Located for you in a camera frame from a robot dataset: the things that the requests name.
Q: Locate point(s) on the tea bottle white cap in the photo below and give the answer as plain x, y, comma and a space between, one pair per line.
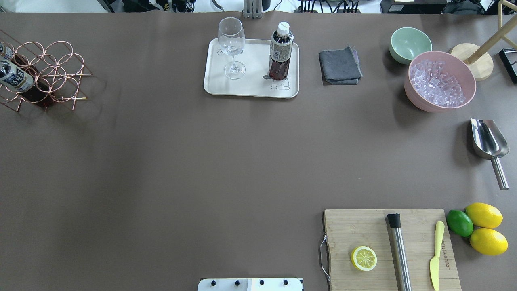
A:
19, 81
7, 53
281, 42

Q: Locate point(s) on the copper wire bottle basket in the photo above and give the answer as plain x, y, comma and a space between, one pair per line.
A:
58, 64

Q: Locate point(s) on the cream rabbit tray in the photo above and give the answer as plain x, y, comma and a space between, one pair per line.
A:
256, 81

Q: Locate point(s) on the clear wine glass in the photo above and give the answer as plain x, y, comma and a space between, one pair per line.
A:
231, 39

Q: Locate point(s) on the grey folded cloth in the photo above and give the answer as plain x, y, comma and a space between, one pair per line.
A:
341, 67

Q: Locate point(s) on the bamboo cutting board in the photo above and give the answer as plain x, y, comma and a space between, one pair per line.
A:
347, 229

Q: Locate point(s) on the half lemon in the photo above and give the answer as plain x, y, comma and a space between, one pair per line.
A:
364, 258

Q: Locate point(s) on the steel muddler black tip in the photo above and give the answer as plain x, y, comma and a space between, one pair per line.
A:
400, 251

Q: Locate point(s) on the green bowl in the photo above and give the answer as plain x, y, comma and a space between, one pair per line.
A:
408, 42

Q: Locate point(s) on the pink bowl with ice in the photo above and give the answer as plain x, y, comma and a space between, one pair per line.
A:
439, 82

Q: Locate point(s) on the yellow plastic knife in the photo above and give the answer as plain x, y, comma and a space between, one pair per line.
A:
435, 260

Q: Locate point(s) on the green lime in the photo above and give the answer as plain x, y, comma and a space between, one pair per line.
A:
460, 223

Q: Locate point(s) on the steel ice scoop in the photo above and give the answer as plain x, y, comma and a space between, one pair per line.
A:
490, 144

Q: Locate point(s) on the round wooden stand base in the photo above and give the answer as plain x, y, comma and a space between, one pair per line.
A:
477, 58

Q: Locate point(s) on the yellow lemon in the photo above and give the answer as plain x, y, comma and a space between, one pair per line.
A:
484, 215
488, 241

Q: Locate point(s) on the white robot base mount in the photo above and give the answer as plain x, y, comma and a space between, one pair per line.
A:
251, 284

